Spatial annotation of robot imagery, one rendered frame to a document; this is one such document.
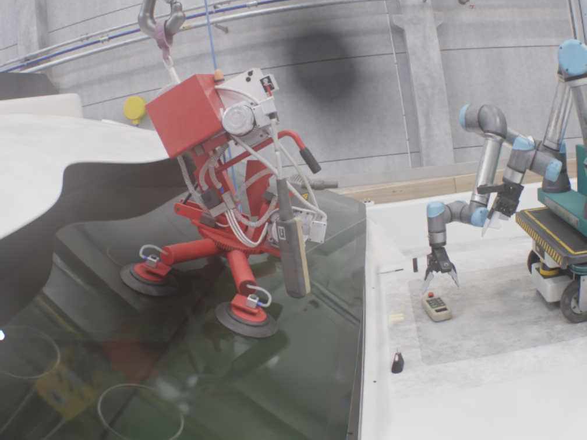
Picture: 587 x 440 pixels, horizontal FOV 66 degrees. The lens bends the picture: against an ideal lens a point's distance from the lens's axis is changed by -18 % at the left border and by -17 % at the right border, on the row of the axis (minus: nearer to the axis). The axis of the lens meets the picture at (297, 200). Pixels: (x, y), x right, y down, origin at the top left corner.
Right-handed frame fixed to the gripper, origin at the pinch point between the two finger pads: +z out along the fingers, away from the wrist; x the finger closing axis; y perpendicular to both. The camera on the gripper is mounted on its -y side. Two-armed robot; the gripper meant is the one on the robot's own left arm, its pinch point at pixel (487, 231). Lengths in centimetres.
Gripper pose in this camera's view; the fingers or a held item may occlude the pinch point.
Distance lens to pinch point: 188.9
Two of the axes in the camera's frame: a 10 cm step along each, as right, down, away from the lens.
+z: -2.3, 8.9, 4.0
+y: 7.6, 4.2, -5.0
